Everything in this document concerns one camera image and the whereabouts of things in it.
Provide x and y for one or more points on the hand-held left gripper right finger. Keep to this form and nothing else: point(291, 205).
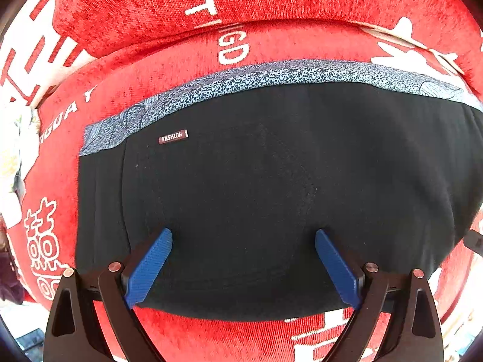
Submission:
point(337, 267)

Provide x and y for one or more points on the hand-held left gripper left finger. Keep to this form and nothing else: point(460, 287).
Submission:
point(149, 267)

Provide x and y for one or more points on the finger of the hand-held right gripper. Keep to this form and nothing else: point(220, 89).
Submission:
point(474, 240)

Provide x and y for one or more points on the black pants with patterned waistband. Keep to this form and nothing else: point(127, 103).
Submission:
point(245, 177)

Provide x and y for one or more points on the dark purple cloth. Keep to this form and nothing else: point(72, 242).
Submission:
point(9, 275)

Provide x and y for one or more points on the white floral cloth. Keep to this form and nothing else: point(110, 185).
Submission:
point(15, 151)

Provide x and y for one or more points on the red blanket with white lettering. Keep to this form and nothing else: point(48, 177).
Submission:
point(151, 68)

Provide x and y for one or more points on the red printed sofa back cushion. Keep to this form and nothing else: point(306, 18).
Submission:
point(151, 7)

